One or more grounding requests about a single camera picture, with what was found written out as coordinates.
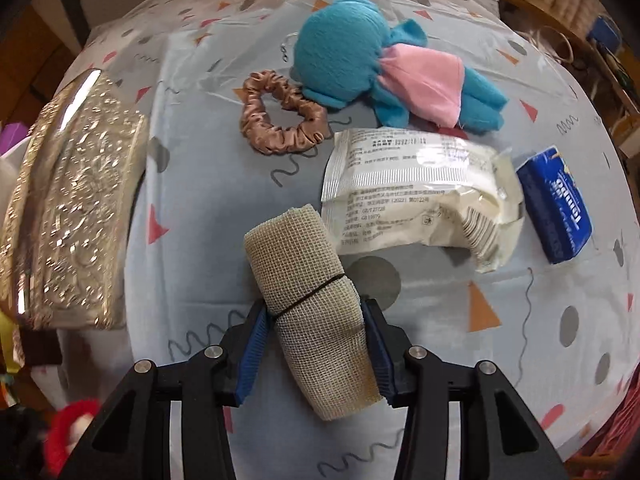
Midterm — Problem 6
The pink ruffled quilt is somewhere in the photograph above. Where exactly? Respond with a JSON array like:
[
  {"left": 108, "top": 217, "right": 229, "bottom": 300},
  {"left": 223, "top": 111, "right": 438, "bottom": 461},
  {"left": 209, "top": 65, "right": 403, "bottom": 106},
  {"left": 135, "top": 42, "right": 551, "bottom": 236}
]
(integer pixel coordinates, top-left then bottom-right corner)
[{"left": 564, "top": 367, "right": 640, "bottom": 468}]

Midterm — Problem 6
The ornate gold tissue box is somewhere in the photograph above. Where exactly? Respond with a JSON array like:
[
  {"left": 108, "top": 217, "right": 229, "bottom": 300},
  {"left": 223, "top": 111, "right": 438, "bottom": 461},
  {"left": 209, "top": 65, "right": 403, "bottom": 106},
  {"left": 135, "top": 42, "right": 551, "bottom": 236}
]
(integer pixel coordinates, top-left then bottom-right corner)
[{"left": 0, "top": 68, "right": 152, "bottom": 332}]

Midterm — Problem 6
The purple tissue box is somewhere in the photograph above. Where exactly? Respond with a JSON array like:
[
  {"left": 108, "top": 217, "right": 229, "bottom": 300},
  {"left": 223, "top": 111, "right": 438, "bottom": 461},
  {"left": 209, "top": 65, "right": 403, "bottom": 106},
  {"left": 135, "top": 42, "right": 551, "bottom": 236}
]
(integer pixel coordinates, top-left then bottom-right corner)
[{"left": 0, "top": 119, "right": 32, "bottom": 158}]

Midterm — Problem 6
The blue plush toy pink cape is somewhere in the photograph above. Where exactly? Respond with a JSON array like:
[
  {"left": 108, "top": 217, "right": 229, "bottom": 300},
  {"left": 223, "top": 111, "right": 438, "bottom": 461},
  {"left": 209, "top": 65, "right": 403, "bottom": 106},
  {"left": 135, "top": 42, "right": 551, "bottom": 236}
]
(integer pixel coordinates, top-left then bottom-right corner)
[{"left": 280, "top": 0, "right": 507, "bottom": 134}]

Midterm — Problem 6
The red fuzzy cloth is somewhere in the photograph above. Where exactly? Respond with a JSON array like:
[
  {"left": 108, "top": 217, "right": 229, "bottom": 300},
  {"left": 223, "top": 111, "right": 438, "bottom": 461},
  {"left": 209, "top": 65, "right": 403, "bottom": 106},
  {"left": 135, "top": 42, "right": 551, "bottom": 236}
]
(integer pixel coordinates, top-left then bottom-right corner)
[{"left": 44, "top": 398, "right": 102, "bottom": 472}]

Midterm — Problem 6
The white tote bag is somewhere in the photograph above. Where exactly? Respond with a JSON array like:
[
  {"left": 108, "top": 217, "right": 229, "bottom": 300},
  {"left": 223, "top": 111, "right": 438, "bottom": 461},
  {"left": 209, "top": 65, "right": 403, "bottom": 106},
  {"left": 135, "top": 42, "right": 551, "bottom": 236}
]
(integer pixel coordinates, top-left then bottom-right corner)
[{"left": 520, "top": 22, "right": 577, "bottom": 67}]

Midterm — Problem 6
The patterned plastic tablecloth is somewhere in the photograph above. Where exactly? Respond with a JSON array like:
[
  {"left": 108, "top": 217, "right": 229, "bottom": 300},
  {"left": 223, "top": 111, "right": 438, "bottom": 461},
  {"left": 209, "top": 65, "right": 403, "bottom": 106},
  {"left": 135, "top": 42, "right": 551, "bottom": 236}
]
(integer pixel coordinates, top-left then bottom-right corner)
[{"left": 47, "top": 0, "right": 640, "bottom": 480}]

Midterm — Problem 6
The blue folding chair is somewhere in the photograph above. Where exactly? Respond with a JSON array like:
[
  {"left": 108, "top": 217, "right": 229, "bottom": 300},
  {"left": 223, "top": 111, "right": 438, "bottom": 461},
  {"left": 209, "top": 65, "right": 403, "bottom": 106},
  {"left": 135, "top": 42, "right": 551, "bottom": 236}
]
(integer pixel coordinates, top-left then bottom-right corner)
[{"left": 586, "top": 14, "right": 622, "bottom": 45}]

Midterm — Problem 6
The beige bandage roll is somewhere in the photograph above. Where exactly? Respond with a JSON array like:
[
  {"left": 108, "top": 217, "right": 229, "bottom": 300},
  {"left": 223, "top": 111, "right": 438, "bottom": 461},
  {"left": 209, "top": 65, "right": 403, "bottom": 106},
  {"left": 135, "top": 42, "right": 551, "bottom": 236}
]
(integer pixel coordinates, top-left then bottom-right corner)
[{"left": 243, "top": 203, "right": 384, "bottom": 422}]

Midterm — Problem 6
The blue pocket tissue pack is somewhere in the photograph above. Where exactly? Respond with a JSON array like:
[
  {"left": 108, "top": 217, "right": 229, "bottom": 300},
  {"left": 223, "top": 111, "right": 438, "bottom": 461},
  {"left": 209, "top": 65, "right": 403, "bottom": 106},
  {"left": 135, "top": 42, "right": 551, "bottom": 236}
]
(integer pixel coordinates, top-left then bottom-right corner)
[{"left": 515, "top": 145, "right": 594, "bottom": 265}]

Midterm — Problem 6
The white printed plastic packet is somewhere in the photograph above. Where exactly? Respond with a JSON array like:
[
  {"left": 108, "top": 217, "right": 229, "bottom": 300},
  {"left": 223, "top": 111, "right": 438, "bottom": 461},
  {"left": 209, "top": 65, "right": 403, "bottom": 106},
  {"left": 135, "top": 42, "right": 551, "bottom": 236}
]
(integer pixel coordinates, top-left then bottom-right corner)
[{"left": 320, "top": 128, "right": 527, "bottom": 275}]

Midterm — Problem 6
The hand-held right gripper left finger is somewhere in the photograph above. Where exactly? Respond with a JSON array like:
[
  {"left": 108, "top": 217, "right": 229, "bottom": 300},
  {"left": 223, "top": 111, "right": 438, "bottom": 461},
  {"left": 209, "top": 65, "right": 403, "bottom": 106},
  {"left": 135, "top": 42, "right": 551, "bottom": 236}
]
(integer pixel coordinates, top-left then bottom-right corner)
[{"left": 60, "top": 304, "right": 274, "bottom": 480}]

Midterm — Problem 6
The tan satin scrunchie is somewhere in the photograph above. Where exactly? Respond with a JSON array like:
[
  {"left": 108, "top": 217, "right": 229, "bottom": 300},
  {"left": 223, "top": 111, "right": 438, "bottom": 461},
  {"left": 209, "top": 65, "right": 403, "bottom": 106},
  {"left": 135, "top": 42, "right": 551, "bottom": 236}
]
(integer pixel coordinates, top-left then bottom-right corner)
[{"left": 238, "top": 69, "right": 332, "bottom": 157}]

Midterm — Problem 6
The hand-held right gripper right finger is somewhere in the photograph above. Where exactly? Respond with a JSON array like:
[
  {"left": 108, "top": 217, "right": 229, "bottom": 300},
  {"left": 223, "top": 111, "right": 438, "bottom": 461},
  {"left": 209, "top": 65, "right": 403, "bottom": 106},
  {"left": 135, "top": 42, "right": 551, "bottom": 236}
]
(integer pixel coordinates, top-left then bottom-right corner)
[{"left": 359, "top": 298, "right": 569, "bottom": 480}]

